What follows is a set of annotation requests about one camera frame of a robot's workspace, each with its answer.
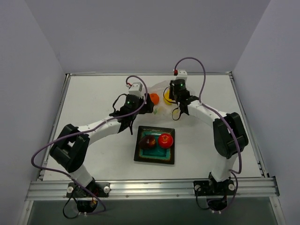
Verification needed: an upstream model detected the orange fake fruit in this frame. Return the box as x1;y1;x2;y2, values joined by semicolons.
150;93;160;105

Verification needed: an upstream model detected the yellow fake fruit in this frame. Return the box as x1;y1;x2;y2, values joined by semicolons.
164;90;173;105

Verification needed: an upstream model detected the teal square ceramic plate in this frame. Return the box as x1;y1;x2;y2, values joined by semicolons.
134;126;175;165

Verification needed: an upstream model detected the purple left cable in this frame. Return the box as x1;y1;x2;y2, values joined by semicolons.
31;75;148;215

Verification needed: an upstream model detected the aluminium front rail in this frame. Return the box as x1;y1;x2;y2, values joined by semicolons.
26;178;279;201

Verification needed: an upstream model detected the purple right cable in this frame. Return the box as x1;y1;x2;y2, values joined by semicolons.
173;57;242;208

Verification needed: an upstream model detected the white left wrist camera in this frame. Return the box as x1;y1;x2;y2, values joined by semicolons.
128;82;143;98

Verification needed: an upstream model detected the purple cable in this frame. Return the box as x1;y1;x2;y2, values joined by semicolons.
173;57;242;208
31;75;148;215

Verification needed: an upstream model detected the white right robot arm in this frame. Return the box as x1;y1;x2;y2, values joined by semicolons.
169;79;249;194

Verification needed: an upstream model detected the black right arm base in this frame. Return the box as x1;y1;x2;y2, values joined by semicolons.
193;178;237;214

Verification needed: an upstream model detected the dark brown fake fruit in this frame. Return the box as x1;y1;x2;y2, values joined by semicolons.
139;135;157;150

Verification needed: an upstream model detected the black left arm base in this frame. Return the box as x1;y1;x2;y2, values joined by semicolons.
66;179;111;215

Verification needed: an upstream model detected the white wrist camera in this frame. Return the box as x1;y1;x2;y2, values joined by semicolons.
173;69;188;81
128;82;143;98

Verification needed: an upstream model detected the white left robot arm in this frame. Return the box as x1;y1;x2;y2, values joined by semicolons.
50;94;154;196

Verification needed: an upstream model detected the red fake fruit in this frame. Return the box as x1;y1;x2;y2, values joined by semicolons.
157;133;174;149

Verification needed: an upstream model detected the translucent white plastic bag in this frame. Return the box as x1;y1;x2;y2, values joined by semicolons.
146;80;187;125

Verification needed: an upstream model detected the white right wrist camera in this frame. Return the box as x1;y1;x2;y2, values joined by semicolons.
173;69;188;81

